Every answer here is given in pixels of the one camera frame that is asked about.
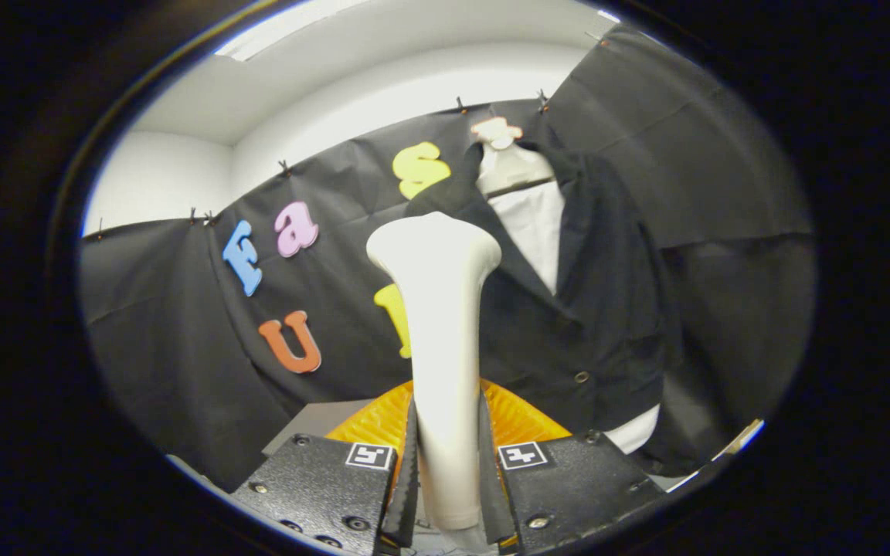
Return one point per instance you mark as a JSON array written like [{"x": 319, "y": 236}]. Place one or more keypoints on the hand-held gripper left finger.
[{"x": 406, "y": 494}]

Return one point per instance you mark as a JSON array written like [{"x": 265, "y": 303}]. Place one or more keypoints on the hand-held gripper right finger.
[{"x": 491, "y": 494}]

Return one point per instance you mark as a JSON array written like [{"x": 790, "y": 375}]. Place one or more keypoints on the white garment steamer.
[{"x": 445, "y": 347}]

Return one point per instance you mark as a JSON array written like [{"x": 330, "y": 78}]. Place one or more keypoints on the black suit jacket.
[{"x": 592, "y": 309}]

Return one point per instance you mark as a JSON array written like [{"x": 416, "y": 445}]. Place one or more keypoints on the grey cabinet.
[{"x": 314, "y": 421}]

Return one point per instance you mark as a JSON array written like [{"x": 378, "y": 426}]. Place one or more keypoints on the white mannequin torso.
[{"x": 534, "y": 224}]

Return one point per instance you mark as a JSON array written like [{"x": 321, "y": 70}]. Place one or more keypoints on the black backdrop cloth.
[
  {"x": 182, "y": 324},
  {"x": 723, "y": 193}
]

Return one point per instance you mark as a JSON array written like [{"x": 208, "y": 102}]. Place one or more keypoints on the ceiling light panel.
[{"x": 275, "y": 31}]

